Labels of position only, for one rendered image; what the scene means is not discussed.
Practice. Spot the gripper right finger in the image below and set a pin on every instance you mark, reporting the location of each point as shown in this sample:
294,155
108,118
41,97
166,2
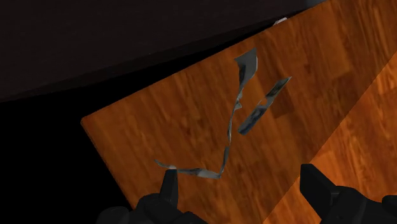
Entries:
322,192

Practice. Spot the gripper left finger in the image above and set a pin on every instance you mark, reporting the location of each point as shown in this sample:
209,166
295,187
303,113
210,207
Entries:
169,198

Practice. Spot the wooden table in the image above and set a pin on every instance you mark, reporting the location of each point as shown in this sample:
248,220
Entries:
173,118

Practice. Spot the small flat grey piece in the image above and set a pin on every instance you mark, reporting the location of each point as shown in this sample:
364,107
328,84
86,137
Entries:
256,115

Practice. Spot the thin bent grey strip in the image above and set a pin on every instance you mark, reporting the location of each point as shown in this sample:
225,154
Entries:
248,66

